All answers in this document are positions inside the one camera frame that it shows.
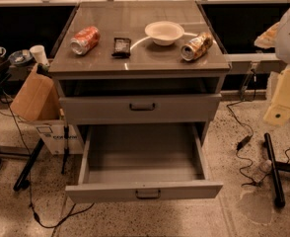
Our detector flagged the black floor cable left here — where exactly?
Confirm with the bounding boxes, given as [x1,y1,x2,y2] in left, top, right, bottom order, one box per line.
[0,92,96,230]

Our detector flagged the black table leg right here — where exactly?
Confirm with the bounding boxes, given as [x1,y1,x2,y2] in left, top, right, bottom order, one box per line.
[264,133,285,208]

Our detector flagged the white bowl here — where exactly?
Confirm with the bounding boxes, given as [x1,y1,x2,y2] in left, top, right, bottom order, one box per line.
[145,21,184,46]

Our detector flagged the blue plate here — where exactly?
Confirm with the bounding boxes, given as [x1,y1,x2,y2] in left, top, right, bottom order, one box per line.
[9,49,34,66]

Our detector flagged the black table leg left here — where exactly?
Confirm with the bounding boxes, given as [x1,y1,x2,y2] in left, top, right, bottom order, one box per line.
[13,139,44,192]

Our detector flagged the red coke can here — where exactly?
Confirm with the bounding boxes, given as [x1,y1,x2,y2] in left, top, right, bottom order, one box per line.
[70,26,101,55]

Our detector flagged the brown cardboard box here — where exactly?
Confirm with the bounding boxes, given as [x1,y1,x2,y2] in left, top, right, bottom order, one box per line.
[11,65,60,121]

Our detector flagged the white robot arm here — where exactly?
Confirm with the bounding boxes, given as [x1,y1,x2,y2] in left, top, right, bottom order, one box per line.
[254,8,290,125]

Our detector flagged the black table leg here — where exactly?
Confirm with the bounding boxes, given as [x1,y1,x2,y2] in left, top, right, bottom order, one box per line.
[13,139,44,192]
[264,133,285,208]

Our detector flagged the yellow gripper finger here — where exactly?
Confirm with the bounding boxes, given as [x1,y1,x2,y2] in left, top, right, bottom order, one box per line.
[254,23,279,49]
[263,64,290,125]

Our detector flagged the clear plastic bottle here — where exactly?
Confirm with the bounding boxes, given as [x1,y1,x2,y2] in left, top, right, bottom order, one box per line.
[253,159,272,184]

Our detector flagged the grey drawer cabinet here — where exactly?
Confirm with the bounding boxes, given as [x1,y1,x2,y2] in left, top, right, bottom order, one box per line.
[50,0,230,137]

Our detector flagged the open grey middle drawer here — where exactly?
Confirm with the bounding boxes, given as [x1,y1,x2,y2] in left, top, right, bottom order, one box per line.
[66,123,223,203]

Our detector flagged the orange patterned drink can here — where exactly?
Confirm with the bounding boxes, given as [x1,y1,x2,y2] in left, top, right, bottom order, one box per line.
[181,32,213,61]

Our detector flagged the grey top drawer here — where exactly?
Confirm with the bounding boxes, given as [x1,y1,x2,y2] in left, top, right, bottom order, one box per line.
[60,94,221,124]

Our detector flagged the white printed cardboard box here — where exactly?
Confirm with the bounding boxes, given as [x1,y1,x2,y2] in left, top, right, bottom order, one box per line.
[33,111,83,155]

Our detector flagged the white paper cup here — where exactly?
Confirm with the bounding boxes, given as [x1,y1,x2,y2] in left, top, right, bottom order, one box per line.
[30,44,49,65]

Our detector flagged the black power cable right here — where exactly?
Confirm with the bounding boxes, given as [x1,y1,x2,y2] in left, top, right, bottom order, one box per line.
[225,70,264,188]

